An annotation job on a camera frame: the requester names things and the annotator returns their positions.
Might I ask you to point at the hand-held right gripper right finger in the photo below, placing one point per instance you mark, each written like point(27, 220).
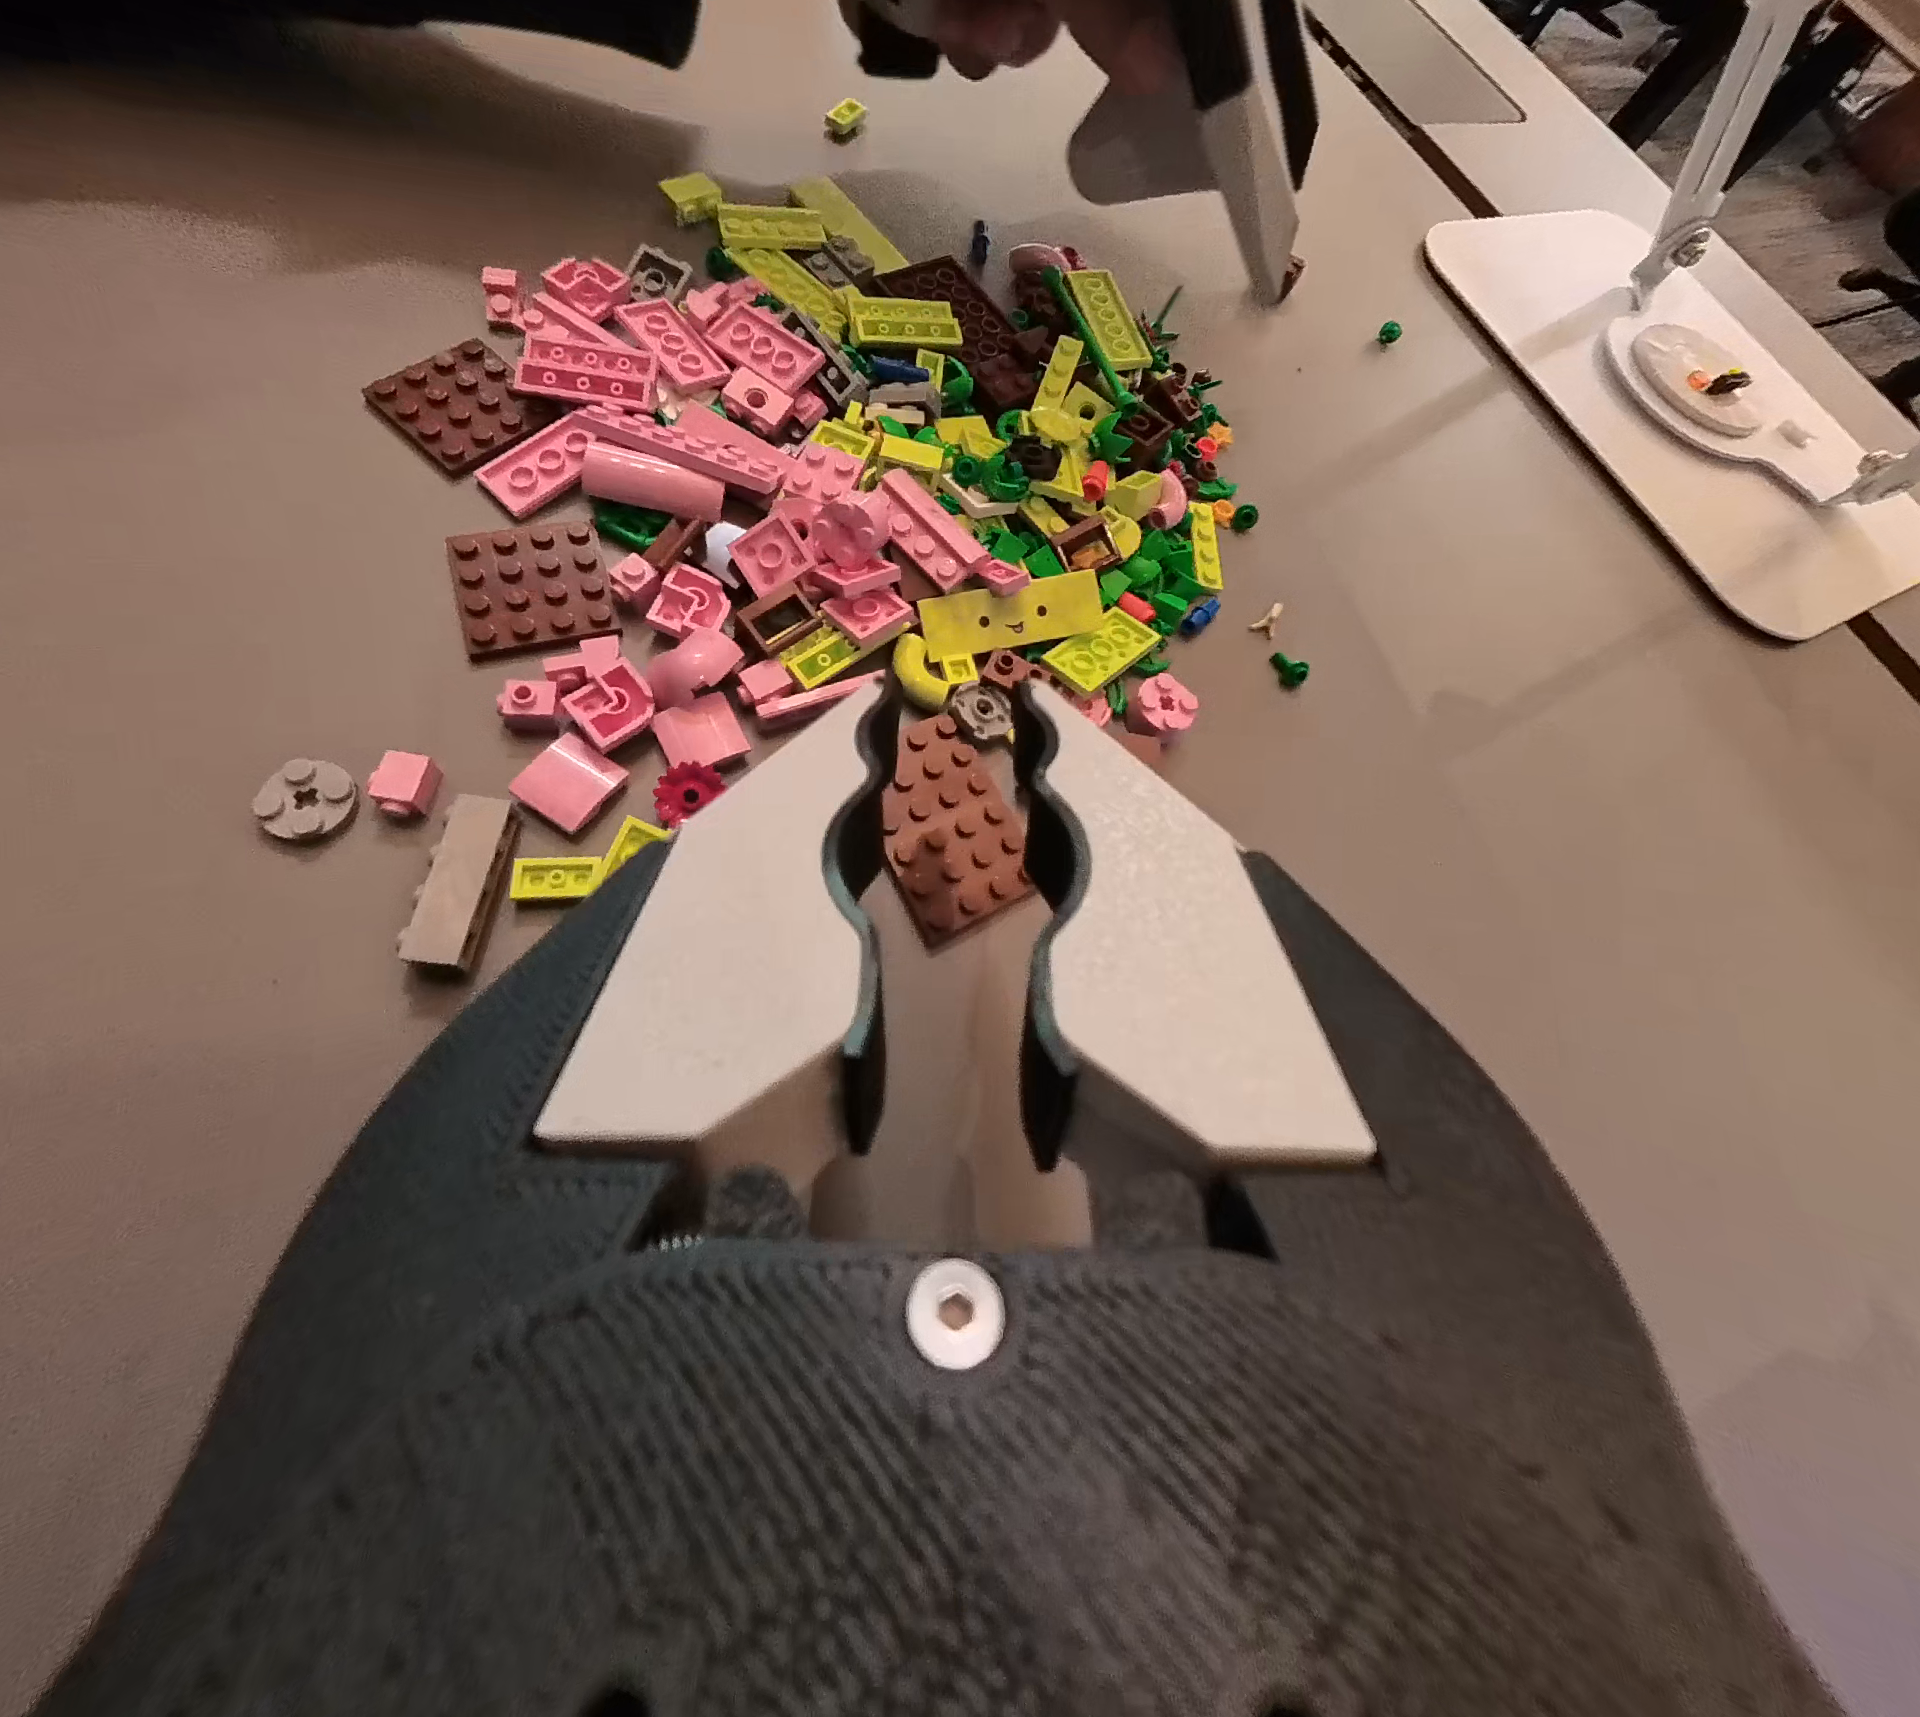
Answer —
point(1200, 997)

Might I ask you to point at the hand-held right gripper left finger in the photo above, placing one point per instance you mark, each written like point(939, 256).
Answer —
point(705, 997)

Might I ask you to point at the small brown brick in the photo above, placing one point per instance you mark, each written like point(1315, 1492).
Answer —
point(1287, 280)

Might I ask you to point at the brown square studded plate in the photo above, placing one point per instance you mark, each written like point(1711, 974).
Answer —
point(533, 593)
point(952, 833)
point(459, 404)

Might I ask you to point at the pile of mixed toy bricks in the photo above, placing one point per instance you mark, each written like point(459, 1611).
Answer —
point(900, 472)

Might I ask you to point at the small lime flat plate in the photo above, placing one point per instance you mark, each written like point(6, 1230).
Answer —
point(554, 879)

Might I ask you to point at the white stand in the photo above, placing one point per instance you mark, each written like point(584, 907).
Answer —
point(1531, 292)

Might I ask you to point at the brown rectangular plate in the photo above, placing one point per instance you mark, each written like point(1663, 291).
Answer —
point(960, 315)

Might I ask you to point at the grey round plate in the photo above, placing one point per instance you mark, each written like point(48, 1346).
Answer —
point(983, 713)
point(307, 799)

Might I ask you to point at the small pink brick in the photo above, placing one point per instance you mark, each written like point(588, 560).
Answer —
point(404, 785)

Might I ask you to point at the lime studded plate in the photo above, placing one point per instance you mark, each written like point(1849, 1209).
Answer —
point(903, 323)

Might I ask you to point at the lime smooth tile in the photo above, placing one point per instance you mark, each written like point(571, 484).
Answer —
point(848, 225)

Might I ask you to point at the long lime plate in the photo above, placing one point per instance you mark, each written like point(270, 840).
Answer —
point(770, 226)

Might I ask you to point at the long pink curved brick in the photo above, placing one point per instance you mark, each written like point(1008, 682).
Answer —
point(653, 483)

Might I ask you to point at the wide pink plate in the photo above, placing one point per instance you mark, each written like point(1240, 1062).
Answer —
point(533, 464)

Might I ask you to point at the small lime brick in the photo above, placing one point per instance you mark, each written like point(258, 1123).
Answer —
point(691, 199)

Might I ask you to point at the grey square plate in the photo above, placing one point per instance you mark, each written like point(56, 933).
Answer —
point(657, 275)

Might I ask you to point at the narrow pink plate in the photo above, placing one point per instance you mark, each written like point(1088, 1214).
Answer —
point(584, 373)

